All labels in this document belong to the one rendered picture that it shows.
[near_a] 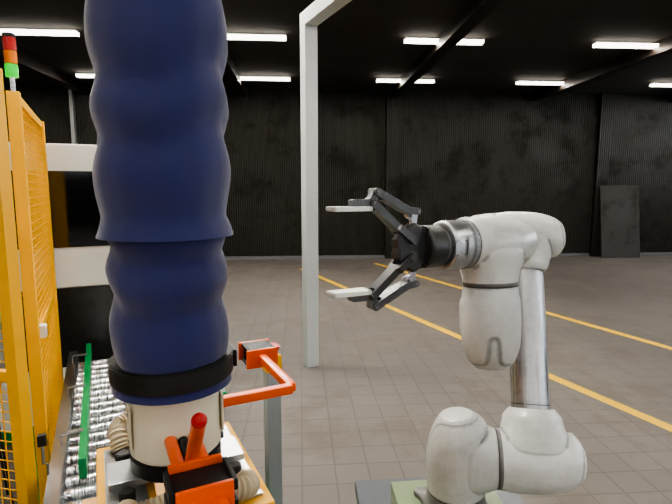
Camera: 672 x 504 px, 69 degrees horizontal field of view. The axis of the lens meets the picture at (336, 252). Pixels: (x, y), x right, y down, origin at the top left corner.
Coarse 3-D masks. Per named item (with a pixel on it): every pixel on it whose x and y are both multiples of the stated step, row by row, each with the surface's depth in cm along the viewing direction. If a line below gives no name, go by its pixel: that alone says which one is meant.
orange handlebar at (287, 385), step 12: (264, 360) 125; (276, 372) 117; (288, 384) 110; (228, 396) 103; (240, 396) 104; (252, 396) 105; (264, 396) 107; (276, 396) 108; (168, 444) 85; (168, 456) 82; (180, 456) 81; (204, 456) 80
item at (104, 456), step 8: (104, 448) 106; (96, 456) 103; (104, 456) 102; (112, 456) 102; (120, 456) 97; (128, 456) 98; (96, 464) 100; (104, 464) 99; (96, 472) 97; (104, 472) 97; (96, 480) 95; (104, 480) 94; (104, 488) 92; (128, 488) 87; (136, 488) 91; (144, 488) 91; (152, 488) 92; (104, 496) 89; (112, 496) 88; (120, 496) 85; (128, 496) 85; (136, 496) 88; (144, 496) 88; (152, 496) 89
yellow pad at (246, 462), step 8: (224, 424) 116; (224, 432) 112; (232, 432) 113; (248, 456) 103; (232, 464) 94; (240, 464) 95; (248, 464) 100; (256, 472) 97; (264, 488) 92; (256, 496) 89; (264, 496) 89
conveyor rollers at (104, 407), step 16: (80, 368) 312; (96, 368) 316; (96, 384) 285; (80, 400) 265; (96, 400) 268; (112, 400) 264; (80, 416) 248; (96, 416) 245; (112, 416) 247; (96, 432) 229; (96, 448) 219; (80, 480) 193; (64, 496) 183; (80, 496) 185; (96, 496) 182
